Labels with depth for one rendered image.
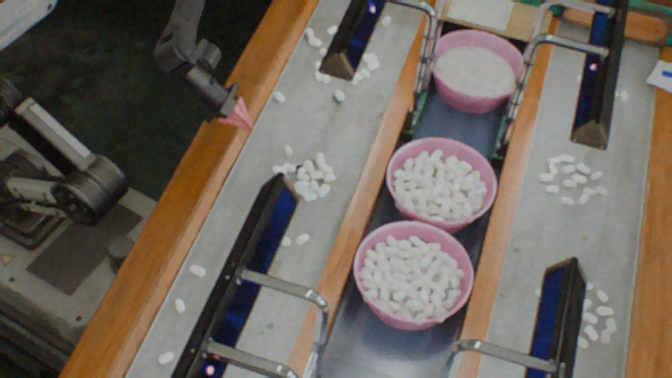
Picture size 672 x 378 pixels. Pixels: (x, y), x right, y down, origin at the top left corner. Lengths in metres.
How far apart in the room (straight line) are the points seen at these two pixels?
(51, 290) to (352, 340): 0.79
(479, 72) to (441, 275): 0.69
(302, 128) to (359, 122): 0.15
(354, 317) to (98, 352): 0.56
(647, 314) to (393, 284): 0.56
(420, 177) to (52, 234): 0.97
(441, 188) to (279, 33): 0.66
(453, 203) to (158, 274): 0.72
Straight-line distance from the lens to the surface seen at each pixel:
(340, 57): 1.90
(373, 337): 1.97
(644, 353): 2.01
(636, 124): 2.47
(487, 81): 2.45
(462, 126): 2.40
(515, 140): 2.28
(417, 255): 2.03
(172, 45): 1.99
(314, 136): 2.22
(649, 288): 2.11
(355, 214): 2.04
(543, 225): 2.15
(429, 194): 2.14
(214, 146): 2.16
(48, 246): 2.39
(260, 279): 1.50
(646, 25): 2.63
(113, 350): 1.86
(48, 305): 2.29
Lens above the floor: 2.38
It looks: 51 degrees down
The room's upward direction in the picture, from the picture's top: 7 degrees clockwise
